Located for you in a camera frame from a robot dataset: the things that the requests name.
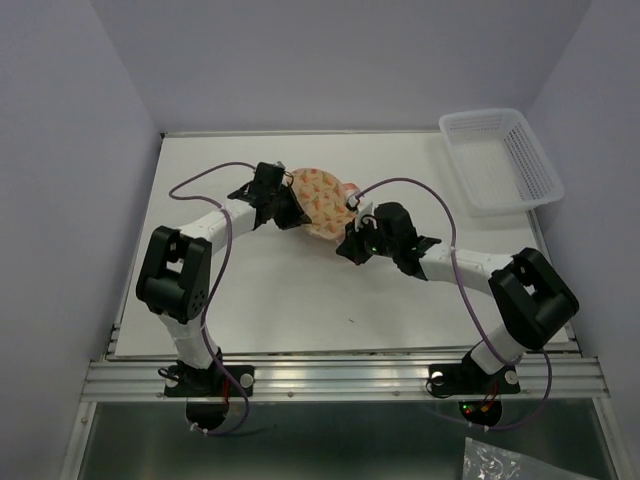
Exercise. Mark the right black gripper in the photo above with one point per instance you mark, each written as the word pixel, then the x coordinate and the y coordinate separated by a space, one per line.
pixel 351 245

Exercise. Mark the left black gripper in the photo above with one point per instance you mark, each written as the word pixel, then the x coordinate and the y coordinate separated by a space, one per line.
pixel 294 216

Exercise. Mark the floral mesh laundry bag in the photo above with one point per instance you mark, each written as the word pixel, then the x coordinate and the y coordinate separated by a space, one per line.
pixel 323 197

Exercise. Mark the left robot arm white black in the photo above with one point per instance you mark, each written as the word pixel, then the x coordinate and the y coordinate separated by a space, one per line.
pixel 183 267

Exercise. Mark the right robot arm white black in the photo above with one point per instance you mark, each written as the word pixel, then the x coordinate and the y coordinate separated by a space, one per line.
pixel 534 302

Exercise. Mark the clear plastic bag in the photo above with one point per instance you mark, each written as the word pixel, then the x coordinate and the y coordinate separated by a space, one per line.
pixel 487 462

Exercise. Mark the white plastic basket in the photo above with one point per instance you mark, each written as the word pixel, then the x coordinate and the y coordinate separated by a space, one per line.
pixel 499 162

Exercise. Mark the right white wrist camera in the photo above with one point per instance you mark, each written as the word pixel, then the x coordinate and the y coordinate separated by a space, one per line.
pixel 363 213

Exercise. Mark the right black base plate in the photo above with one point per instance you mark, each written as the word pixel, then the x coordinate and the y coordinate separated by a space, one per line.
pixel 459 379

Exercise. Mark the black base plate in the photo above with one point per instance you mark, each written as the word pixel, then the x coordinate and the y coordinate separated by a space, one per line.
pixel 459 379
pixel 182 381

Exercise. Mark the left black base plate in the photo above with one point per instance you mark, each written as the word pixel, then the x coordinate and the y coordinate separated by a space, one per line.
pixel 182 381

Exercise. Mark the aluminium mounting rail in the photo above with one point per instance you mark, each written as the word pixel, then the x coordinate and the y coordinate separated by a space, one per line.
pixel 350 378

